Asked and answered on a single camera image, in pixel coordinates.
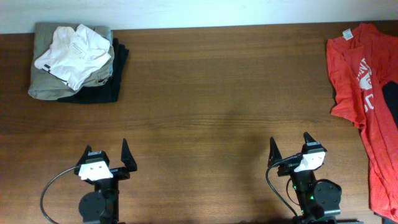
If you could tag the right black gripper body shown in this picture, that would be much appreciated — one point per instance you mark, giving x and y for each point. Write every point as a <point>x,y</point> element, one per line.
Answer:
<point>301,181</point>

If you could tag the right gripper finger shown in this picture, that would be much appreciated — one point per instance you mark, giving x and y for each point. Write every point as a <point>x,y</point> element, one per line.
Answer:
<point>274,153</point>
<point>308,138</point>

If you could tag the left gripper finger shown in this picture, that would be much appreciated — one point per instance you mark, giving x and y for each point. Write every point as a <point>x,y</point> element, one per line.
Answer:
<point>83,158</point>
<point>127,158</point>

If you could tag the red orange t-shirt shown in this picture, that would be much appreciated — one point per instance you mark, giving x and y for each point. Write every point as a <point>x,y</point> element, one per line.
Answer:
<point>360,63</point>

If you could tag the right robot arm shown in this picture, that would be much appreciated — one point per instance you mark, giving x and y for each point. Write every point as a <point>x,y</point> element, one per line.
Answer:
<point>318,199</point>

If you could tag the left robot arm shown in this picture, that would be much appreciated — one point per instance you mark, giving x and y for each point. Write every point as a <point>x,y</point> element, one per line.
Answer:
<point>101,206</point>

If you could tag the black folded garment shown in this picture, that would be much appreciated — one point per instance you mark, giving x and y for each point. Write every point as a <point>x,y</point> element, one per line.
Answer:
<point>109,92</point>

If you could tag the olive grey folded garment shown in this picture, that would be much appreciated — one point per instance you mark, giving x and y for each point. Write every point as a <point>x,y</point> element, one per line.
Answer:
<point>43,86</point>

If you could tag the white folded shirt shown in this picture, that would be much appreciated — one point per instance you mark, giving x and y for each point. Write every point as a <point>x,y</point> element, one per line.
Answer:
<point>74,55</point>

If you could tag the dark teal garment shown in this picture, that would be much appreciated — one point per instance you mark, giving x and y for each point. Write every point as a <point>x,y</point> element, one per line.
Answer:
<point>390,93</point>

